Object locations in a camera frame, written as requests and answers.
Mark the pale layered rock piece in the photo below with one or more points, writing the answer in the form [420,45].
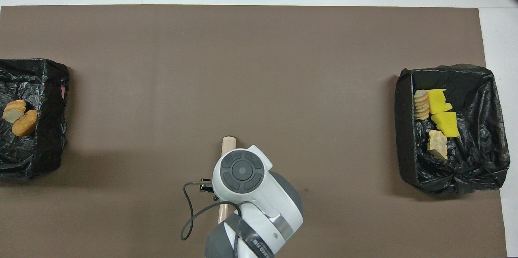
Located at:
[421,105]

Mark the bin with black bag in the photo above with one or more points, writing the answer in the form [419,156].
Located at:
[477,161]
[44,149]

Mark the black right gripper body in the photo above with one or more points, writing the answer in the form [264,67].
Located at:
[207,187]

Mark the notched yellow sponge piece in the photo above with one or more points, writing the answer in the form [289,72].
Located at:
[439,101]

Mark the brown table mat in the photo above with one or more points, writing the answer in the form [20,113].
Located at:
[243,68]

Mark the beige brush with black bristles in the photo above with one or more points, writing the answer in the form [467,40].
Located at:
[228,144]

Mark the orange-brown nugget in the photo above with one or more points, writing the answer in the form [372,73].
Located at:
[25,123]

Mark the rounded yellow sponge piece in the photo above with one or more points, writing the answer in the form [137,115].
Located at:
[445,124]

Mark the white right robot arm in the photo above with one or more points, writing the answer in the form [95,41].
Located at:
[251,193]

